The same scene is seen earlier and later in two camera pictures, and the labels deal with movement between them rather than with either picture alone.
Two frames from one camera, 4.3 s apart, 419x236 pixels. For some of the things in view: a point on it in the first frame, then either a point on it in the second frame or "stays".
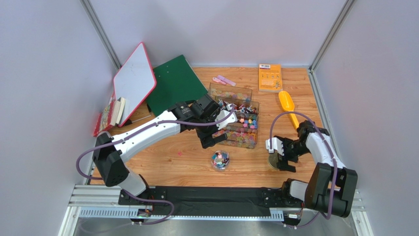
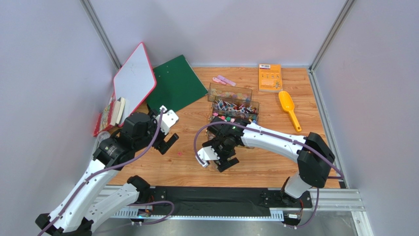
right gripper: [284, 154] → [223, 155]
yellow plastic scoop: [287, 104] stays
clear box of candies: [220, 90] stays
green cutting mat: [176, 82] stays
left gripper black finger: [207, 140] → [169, 140]
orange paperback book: [270, 77] stays
